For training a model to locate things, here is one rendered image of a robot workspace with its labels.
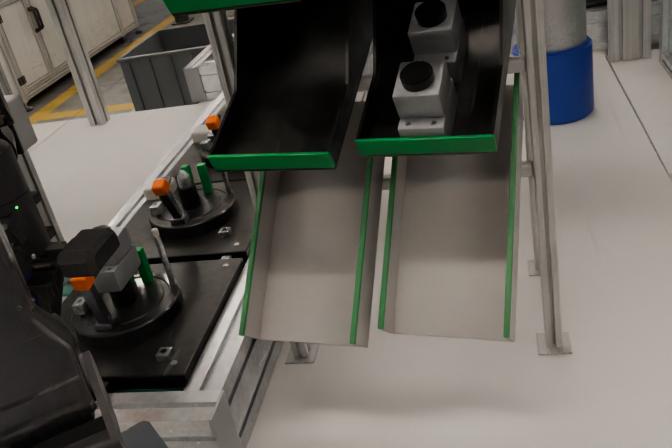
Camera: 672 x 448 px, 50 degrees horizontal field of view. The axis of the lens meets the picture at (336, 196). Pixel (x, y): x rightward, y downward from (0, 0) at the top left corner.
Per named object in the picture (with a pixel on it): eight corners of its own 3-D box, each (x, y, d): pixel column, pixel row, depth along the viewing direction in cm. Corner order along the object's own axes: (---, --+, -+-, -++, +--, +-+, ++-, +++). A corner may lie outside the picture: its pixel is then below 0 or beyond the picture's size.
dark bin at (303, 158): (336, 170, 69) (310, 117, 64) (216, 172, 74) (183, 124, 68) (389, -20, 84) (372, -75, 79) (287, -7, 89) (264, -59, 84)
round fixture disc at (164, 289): (159, 347, 86) (154, 333, 85) (55, 351, 89) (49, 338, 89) (198, 279, 98) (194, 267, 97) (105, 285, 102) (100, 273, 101)
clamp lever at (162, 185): (183, 220, 109) (162, 187, 104) (171, 221, 110) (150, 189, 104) (188, 202, 112) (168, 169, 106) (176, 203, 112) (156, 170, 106)
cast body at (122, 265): (121, 292, 88) (103, 243, 85) (89, 294, 89) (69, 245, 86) (148, 254, 96) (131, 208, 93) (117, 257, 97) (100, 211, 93)
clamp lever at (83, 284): (109, 325, 87) (83, 280, 83) (94, 326, 87) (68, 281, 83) (120, 304, 90) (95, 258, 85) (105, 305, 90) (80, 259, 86)
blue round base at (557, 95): (599, 121, 146) (597, 48, 139) (519, 129, 150) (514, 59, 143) (588, 94, 160) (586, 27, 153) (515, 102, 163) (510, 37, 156)
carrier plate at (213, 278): (189, 388, 82) (183, 373, 81) (3, 393, 87) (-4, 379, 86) (246, 269, 102) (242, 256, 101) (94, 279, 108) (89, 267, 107)
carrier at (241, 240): (249, 263, 104) (227, 185, 98) (98, 273, 109) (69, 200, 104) (286, 185, 125) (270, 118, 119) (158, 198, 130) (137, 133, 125)
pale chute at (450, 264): (515, 342, 73) (509, 337, 69) (390, 333, 78) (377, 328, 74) (525, 84, 80) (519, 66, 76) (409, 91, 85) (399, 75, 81)
